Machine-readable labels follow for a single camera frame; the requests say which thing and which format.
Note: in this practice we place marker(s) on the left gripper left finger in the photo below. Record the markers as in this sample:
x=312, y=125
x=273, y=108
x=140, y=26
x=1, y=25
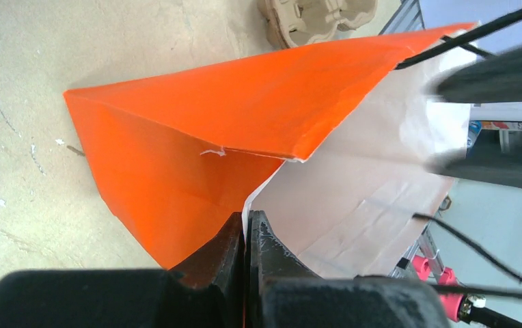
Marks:
x=204, y=290

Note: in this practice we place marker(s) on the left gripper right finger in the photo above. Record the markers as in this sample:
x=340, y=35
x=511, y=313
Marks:
x=283, y=292

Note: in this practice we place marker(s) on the orange paper bag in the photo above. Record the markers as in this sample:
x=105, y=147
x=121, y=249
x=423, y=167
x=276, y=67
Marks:
x=333, y=142

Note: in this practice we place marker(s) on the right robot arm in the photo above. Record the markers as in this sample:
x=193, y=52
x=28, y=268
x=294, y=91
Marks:
x=493, y=89

